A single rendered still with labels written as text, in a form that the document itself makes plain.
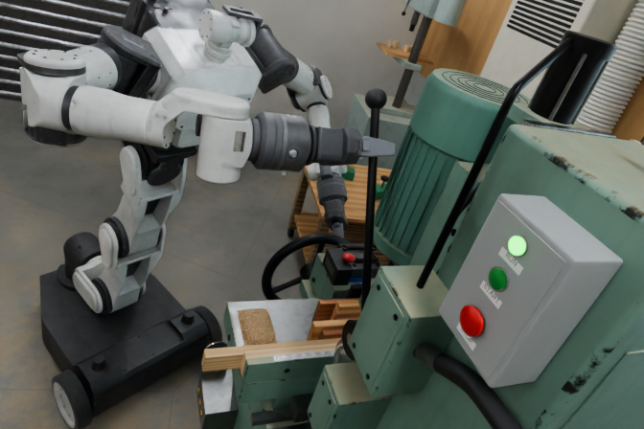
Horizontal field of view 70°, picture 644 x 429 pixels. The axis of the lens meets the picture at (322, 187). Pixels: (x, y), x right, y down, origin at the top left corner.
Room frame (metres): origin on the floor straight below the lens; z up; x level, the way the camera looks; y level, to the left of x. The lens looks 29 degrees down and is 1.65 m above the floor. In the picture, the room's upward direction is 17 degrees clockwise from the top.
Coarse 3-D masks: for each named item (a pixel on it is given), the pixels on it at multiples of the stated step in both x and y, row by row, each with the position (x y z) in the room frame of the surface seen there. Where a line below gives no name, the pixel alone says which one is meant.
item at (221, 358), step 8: (264, 344) 0.63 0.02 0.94; (272, 344) 0.63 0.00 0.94; (280, 344) 0.64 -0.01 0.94; (288, 344) 0.64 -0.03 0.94; (296, 344) 0.65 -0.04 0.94; (304, 344) 0.65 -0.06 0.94; (312, 344) 0.66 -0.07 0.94; (320, 344) 0.67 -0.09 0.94; (208, 352) 0.57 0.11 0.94; (216, 352) 0.57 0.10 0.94; (224, 352) 0.58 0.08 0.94; (232, 352) 0.59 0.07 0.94; (240, 352) 0.59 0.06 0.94; (208, 360) 0.56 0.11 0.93; (216, 360) 0.57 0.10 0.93; (224, 360) 0.57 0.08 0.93; (232, 360) 0.58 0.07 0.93; (240, 360) 0.59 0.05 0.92; (208, 368) 0.56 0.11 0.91; (216, 368) 0.57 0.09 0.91; (224, 368) 0.58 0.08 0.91; (232, 368) 0.58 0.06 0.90
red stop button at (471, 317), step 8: (464, 312) 0.36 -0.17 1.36; (472, 312) 0.35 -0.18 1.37; (480, 312) 0.35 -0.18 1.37; (464, 320) 0.36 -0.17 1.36; (472, 320) 0.35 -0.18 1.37; (480, 320) 0.35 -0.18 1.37; (464, 328) 0.35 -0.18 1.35; (472, 328) 0.35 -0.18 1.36; (480, 328) 0.34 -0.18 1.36; (472, 336) 0.34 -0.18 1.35
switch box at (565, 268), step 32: (512, 224) 0.37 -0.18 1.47; (544, 224) 0.36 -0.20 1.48; (576, 224) 0.38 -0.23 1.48; (480, 256) 0.39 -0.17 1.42; (512, 256) 0.36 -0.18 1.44; (544, 256) 0.34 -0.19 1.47; (576, 256) 0.32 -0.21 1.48; (608, 256) 0.34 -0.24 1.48; (480, 288) 0.37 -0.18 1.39; (512, 288) 0.34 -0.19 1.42; (544, 288) 0.32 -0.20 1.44; (576, 288) 0.32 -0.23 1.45; (448, 320) 0.38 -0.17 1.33; (512, 320) 0.33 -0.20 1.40; (544, 320) 0.32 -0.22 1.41; (576, 320) 0.34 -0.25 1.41; (480, 352) 0.34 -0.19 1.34; (512, 352) 0.32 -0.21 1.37; (544, 352) 0.33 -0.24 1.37; (512, 384) 0.33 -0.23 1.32
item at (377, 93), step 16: (368, 96) 0.71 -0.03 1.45; (384, 96) 0.71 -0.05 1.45; (368, 160) 0.67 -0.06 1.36; (368, 176) 0.65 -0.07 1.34; (368, 192) 0.64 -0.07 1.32; (368, 208) 0.63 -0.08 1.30; (368, 224) 0.61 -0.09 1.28; (368, 240) 0.60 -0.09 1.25; (368, 256) 0.59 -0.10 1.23; (368, 272) 0.58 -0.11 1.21; (368, 288) 0.57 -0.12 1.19; (352, 320) 0.54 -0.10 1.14
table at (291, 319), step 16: (304, 288) 0.90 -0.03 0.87; (240, 304) 0.75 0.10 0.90; (256, 304) 0.76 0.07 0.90; (272, 304) 0.78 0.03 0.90; (288, 304) 0.79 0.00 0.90; (304, 304) 0.81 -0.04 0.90; (224, 320) 0.73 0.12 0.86; (272, 320) 0.73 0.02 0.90; (288, 320) 0.74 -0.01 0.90; (304, 320) 0.76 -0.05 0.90; (240, 336) 0.66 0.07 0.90; (288, 336) 0.70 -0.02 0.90; (304, 336) 0.71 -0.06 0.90; (240, 368) 0.59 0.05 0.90; (240, 384) 0.57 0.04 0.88; (256, 384) 0.57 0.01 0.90; (272, 384) 0.58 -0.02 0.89; (288, 384) 0.60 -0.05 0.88; (304, 384) 0.61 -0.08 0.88; (240, 400) 0.56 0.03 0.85; (256, 400) 0.57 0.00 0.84
